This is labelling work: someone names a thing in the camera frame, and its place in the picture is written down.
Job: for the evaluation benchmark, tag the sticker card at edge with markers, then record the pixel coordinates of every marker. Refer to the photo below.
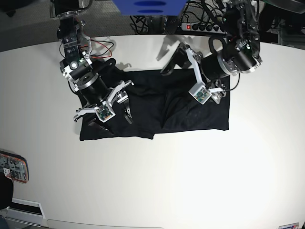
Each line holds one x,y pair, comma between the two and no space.
289,226

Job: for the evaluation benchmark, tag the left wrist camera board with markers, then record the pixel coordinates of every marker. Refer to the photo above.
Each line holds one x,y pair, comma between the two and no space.
200,93

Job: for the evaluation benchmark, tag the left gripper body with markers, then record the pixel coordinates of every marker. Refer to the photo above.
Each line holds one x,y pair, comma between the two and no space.
217,90

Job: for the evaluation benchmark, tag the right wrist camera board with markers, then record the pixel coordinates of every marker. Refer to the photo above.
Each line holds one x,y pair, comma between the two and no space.
105,113

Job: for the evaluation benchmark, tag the blue plastic box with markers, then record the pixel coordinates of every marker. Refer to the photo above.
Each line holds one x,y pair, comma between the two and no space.
150,7

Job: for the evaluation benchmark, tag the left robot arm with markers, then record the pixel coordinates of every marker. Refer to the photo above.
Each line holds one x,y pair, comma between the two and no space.
236,53

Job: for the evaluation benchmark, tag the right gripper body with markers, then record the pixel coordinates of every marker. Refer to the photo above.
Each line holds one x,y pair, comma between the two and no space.
117,94

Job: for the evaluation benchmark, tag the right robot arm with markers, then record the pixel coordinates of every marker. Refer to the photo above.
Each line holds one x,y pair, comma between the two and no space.
82,70

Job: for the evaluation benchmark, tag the white flat box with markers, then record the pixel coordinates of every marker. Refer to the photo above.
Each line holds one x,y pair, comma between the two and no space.
24,211

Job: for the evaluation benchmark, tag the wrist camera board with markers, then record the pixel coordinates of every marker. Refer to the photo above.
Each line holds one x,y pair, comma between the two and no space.
105,113
200,93

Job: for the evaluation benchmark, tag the white power strip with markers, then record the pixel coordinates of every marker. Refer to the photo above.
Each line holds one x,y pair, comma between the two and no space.
202,27

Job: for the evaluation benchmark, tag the black T-shirt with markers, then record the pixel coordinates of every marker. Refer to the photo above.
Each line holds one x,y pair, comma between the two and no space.
159,104

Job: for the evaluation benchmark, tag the black remote control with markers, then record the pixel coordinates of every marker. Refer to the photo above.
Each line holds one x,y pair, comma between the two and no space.
172,22

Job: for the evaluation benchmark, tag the orange clear tool case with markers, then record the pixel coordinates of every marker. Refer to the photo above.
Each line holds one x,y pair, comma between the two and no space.
14,167

